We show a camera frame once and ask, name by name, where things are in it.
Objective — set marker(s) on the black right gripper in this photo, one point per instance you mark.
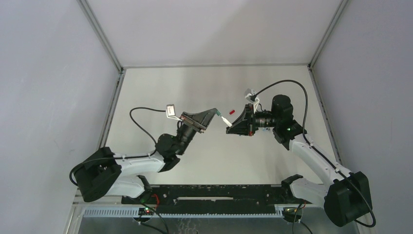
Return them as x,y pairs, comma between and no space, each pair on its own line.
251,119

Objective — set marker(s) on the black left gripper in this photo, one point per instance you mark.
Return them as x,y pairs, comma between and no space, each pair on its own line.
192,123

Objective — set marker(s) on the white marker green end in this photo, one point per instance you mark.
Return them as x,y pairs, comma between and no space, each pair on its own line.
227,122

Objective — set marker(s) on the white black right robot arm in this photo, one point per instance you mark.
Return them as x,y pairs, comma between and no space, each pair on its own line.
344,195

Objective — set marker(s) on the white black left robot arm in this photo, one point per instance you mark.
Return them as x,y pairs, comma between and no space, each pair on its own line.
108,173

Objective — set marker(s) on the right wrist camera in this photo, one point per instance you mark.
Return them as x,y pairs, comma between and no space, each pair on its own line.
251,96

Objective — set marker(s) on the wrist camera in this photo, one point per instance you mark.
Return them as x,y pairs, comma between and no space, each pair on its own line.
171,113
251,96

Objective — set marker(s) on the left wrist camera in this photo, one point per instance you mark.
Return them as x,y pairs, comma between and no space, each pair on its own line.
171,113

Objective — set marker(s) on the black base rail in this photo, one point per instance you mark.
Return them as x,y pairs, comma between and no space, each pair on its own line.
220,199

